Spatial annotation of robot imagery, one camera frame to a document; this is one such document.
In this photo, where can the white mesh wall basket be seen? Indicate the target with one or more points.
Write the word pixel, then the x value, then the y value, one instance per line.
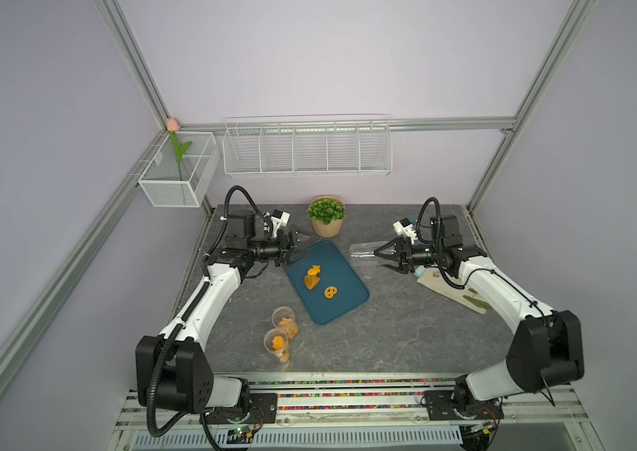
pixel 160 179

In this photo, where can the orange pretzel shaped cookie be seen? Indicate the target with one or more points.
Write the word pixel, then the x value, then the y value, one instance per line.
pixel 330 292

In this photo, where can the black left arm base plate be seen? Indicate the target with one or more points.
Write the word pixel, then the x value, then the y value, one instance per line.
pixel 257 408

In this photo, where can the beige gardening glove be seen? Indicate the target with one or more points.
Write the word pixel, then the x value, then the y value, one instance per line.
pixel 469 298

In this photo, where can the clear cookie jar back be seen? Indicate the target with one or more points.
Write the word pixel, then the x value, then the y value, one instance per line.
pixel 284 319

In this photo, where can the green plant in pot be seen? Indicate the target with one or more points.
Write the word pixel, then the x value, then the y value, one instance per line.
pixel 327 215

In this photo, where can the white wire wall shelf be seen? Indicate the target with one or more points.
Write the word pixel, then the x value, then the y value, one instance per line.
pixel 305 145

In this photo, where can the orange heart shaped cookie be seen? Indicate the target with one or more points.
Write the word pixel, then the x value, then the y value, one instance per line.
pixel 311 281

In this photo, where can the clear cookie jar front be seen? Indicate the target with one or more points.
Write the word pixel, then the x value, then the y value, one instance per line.
pixel 277 343

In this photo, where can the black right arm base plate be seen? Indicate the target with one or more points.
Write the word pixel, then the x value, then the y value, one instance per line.
pixel 445 405

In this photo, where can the teal plastic tray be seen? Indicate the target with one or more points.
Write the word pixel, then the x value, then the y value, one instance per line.
pixel 335 271

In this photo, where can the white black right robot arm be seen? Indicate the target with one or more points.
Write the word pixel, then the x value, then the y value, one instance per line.
pixel 547 346

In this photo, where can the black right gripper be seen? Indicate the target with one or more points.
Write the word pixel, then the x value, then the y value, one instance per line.
pixel 404 255

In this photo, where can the clear cookie jar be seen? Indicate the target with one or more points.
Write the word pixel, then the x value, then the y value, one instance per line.
pixel 277 343
pixel 364 251
pixel 284 319

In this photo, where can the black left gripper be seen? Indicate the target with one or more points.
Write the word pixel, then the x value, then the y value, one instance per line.
pixel 290 248

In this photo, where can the pink artificial tulip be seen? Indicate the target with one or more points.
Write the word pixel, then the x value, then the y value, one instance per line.
pixel 180 149

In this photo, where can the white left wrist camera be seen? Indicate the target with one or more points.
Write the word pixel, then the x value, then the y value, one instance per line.
pixel 279 220

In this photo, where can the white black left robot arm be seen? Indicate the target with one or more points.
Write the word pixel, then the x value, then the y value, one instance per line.
pixel 174 378

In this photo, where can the light blue garden trowel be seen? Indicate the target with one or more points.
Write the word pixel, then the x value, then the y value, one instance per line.
pixel 419 271

